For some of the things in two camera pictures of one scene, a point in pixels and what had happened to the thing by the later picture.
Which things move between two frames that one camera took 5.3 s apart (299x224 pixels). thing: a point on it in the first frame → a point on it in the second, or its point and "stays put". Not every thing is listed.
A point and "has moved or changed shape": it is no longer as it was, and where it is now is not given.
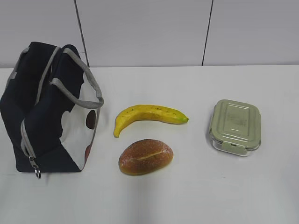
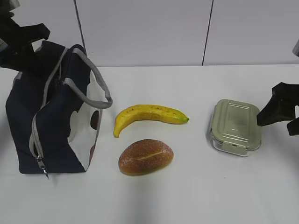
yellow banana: [147, 112] stays put
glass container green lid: [235, 127] stays put
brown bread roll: [144, 156] stays put
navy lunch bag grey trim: [52, 105] has moved or changed shape
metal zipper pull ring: [37, 171] → [42, 166]
